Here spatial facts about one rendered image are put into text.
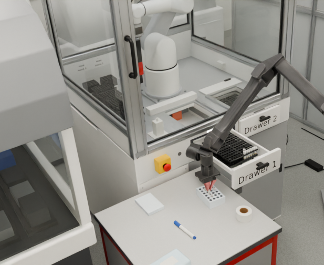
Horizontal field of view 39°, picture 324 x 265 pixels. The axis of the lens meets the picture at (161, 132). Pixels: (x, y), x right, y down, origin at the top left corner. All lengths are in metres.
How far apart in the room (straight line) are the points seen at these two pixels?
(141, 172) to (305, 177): 1.74
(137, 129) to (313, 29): 2.26
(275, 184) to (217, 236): 1.04
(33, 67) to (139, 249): 0.88
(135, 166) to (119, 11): 0.74
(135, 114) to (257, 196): 1.13
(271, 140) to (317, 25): 1.49
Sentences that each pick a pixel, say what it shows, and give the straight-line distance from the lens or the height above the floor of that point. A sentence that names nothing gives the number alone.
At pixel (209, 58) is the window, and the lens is 2.20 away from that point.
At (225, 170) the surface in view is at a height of 0.87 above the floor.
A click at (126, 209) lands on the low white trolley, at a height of 0.76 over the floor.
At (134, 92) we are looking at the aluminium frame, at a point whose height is 1.28.
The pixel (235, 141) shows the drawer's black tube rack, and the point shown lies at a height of 0.87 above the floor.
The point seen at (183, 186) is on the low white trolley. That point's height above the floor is 0.76.
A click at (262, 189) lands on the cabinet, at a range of 2.88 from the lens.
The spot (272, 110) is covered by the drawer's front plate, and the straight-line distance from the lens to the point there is 2.58.
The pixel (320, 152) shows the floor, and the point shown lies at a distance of 3.95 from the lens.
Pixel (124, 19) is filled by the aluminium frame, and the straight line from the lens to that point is 1.88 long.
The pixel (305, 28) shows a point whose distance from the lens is 4.05.
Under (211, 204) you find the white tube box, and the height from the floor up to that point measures 0.78.
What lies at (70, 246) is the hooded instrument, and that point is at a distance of 1.90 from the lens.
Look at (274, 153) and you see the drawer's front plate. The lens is 2.21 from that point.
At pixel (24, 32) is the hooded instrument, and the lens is 1.59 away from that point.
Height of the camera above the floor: 2.13
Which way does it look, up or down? 30 degrees down
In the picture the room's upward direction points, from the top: 5 degrees counter-clockwise
